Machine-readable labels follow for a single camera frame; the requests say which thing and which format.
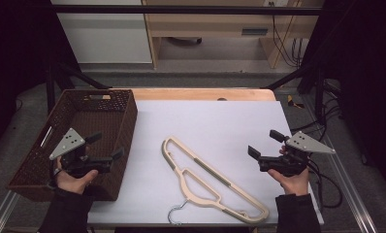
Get person's left hand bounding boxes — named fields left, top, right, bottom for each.
left=53, top=157, right=99, bottom=195

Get yellow and black tool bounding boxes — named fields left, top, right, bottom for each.
left=285, top=94, right=306, bottom=110

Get black floor cables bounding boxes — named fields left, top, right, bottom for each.
left=290, top=79, right=345, bottom=139

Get aluminium rail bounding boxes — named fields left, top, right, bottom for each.
left=301, top=95, right=380, bottom=233
left=0, top=189, right=21, bottom=233

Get black curtain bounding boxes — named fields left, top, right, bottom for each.
left=297, top=0, right=386, bottom=197
left=0, top=0, right=82, bottom=160

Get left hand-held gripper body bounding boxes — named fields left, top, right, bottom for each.
left=48, top=127, right=115, bottom=180

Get person's right hand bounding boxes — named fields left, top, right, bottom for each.
left=267, top=145, right=311, bottom=197

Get light wooden desk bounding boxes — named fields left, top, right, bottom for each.
left=142, top=0, right=312, bottom=70

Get white cabinet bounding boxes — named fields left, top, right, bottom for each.
left=49, top=0, right=154, bottom=65

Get brown woven basket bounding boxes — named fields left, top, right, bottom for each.
left=6, top=88, right=139, bottom=202

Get white table mat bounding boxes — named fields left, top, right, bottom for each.
left=86, top=99, right=325, bottom=227

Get black hanging wall cables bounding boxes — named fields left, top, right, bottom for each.
left=268, top=1, right=305, bottom=69

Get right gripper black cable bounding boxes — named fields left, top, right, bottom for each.
left=306, top=158, right=344, bottom=209

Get black horizontal frame bar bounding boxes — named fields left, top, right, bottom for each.
left=49, top=4, right=325, bottom=17

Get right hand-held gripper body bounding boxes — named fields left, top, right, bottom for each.
left=258, top=130, right=337, bottom=178

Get black metal stand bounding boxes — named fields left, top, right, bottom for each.
left=45, top=61, right=113, bottom=115
left=261, top=62, right=327, bottom=125

